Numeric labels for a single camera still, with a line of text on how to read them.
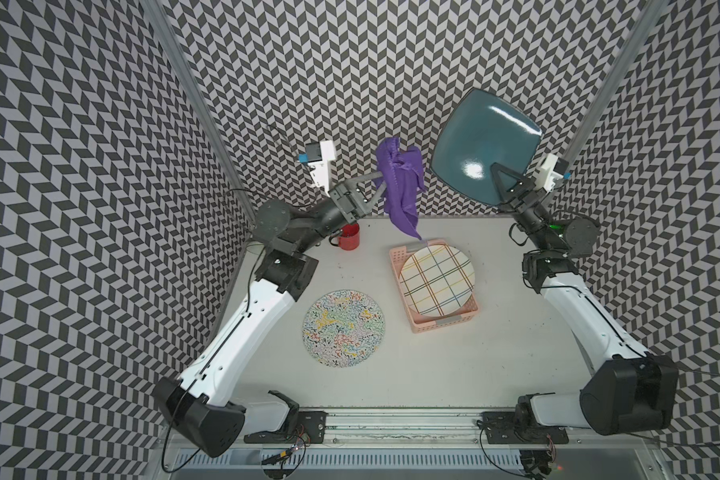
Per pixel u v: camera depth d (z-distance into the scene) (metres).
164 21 0.72
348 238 1.07
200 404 0.37
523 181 0.56
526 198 0.53
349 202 0.45
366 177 0.48
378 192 0.48
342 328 0.89
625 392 0.40
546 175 0.56
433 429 0.75
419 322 0.84
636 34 0.70
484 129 0.55
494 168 0.57
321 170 0.47
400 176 0.46
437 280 0.94
